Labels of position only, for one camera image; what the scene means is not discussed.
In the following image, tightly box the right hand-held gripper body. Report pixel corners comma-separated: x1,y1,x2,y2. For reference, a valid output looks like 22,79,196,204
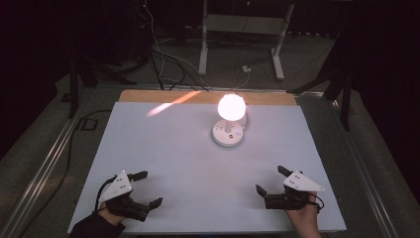
263,170,326,211

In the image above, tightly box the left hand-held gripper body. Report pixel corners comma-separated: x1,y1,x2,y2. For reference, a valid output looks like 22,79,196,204
98,170,151,223

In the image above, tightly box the white globe table lamp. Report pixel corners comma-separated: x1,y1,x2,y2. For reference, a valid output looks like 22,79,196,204
211,93,249,148

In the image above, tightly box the person's left hand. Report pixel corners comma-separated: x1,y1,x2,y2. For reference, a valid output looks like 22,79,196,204
97,202,129,228

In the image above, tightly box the person's right hand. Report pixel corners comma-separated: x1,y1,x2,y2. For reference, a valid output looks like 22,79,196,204
284,194,323,238

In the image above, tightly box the white table cover sheet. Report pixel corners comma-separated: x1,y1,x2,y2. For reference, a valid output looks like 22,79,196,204
66,100,348,235

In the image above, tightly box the dark floor socket plate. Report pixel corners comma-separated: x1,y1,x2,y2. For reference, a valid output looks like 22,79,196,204
76,117,99,132

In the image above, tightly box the black metal stand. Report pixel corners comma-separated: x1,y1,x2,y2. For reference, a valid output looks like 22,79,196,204
286,31,353,132
67,54,137,119

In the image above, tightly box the white metal stand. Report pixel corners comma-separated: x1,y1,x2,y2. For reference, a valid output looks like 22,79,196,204
197,0,295,81

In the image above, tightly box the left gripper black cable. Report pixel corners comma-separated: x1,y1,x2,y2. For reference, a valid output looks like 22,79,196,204
94,176,117,213

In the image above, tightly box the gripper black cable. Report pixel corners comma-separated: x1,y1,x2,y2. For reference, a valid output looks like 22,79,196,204
94,176,117,213
307,192,325,213

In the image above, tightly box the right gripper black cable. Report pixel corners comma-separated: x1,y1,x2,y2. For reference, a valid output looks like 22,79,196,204
307,192,325,213

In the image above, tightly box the black floor cable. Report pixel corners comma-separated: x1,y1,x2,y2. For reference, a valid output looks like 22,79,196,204
18,109,113,234

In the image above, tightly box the aluminium floor rail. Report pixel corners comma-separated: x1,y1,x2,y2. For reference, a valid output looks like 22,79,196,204
0,88,98,238
325,95,399,238

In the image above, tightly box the bundle of black cables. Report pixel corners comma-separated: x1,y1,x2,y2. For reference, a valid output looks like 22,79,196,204
145,46,210,92

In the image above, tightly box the white cable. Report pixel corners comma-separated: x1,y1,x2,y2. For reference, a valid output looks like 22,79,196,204
142,0,252,90

